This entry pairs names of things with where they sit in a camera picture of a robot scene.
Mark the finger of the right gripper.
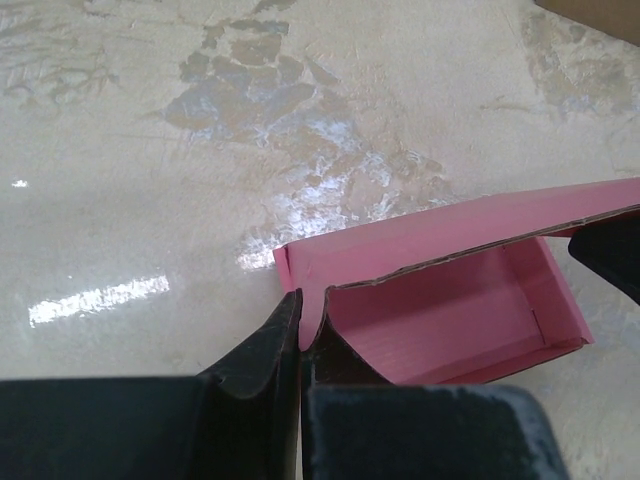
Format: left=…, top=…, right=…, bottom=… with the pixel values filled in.
left=568, top=213, right=640, bottom=303

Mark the pink paper box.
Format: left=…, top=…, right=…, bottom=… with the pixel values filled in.
left=273, top=178, right=639, bottom=385

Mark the brown cardboard box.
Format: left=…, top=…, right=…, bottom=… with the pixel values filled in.
left=534, top=0, right=640, bottom=46

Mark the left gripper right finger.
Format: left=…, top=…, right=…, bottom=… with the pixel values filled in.
left=301, top=302, right=569, bottom=479

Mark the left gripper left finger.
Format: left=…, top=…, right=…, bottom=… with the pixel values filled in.
left=1, top=291, right=302, bottom=479

